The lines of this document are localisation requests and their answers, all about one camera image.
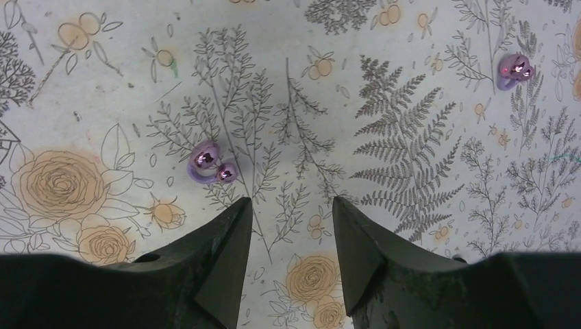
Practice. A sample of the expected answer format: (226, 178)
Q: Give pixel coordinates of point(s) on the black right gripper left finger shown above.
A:
(193, 282)

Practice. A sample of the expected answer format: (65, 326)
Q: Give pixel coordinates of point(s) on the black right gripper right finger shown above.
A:
(389, 282)

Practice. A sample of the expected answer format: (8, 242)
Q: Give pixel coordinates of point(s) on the purple clip earbud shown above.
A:
(203, 157)
(514, 69)

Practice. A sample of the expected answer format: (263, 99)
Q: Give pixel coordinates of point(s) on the floral table mat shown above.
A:
(391, 105)

